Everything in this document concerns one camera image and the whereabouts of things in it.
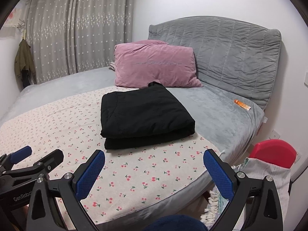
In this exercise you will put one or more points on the cherry print sheet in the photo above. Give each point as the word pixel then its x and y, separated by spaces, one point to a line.
pixel 72 125

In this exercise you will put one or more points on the olive green hanging jacket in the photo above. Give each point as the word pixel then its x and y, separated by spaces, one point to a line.
pixel 24 57

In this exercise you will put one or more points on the dark blue clothing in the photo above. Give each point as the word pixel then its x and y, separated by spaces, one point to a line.
pixel 173 225

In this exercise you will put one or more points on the white fringed cloth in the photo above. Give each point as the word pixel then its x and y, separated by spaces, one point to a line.
pixel 211 209

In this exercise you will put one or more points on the orange tube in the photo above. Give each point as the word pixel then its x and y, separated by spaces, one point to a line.
pixel 241 104

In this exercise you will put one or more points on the white pink print cloth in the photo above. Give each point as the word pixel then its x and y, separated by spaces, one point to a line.
pixel 14 19

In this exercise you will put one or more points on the black long coat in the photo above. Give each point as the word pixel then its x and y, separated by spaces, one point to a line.
pixel 144 115

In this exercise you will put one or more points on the grey quilted headboard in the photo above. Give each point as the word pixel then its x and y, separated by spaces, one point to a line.
pixel 228 53

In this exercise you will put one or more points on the white wall socket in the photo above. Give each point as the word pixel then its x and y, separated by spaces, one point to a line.
pixel 273 134

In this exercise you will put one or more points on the white speckled cloth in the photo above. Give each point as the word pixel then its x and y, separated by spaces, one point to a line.
pixel 259 168

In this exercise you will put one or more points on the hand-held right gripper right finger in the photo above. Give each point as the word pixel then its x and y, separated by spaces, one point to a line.
pixel 219 175

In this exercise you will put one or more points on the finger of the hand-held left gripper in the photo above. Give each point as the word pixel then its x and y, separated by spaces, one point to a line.
pixel 53 157
pixel 21 154

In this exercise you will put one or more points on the black hanging garment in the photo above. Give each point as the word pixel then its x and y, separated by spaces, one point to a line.
pixel 25 79

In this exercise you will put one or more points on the wall coat hook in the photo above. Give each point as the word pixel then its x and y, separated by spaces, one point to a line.
pixel 23 31

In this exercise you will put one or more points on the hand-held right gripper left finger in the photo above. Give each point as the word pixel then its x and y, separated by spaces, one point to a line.
pixel 90 175

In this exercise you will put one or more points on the pink velvet pillow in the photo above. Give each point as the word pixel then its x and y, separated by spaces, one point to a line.
pixel 156 65

